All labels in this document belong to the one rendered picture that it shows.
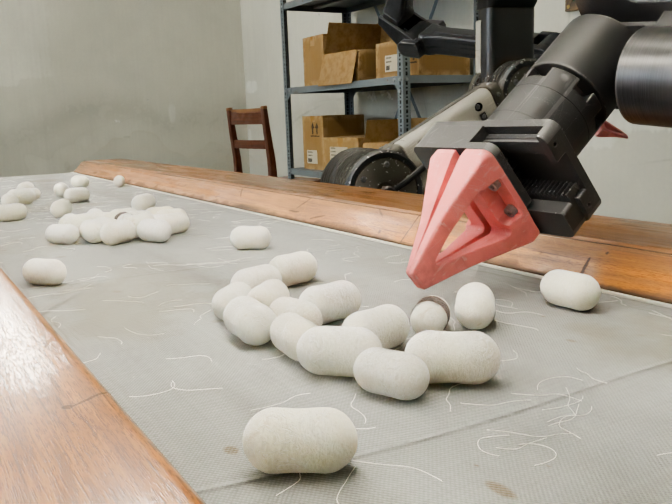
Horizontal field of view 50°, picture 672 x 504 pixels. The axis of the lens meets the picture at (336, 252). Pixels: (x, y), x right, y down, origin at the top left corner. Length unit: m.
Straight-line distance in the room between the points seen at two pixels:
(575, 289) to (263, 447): 0.23
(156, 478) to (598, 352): 0.22
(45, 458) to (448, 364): 0.15
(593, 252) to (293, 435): 0.30
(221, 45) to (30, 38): 1.31
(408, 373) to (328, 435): 0.06
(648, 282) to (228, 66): 5.24
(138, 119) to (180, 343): 5.01
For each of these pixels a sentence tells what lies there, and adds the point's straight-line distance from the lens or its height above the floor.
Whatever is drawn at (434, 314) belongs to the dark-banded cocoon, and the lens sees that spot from 0.35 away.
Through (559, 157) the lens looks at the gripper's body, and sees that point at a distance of 0.41.
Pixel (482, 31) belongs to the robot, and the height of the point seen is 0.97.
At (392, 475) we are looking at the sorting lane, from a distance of 0.23.
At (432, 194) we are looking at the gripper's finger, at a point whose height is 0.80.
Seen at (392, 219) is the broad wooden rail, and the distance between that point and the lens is 0.63.
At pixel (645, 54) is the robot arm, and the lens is 0.45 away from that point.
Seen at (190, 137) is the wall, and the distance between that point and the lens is 5.47.
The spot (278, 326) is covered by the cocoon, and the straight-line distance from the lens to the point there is 0.33.
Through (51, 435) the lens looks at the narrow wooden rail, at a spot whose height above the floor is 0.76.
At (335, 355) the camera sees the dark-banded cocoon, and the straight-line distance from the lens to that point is 0.30.
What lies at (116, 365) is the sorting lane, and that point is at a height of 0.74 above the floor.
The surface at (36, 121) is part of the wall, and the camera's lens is 5.23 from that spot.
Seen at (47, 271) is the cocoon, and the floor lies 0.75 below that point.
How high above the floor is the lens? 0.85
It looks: 11 degrees down
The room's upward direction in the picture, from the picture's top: 2 degrees counter-clockwise
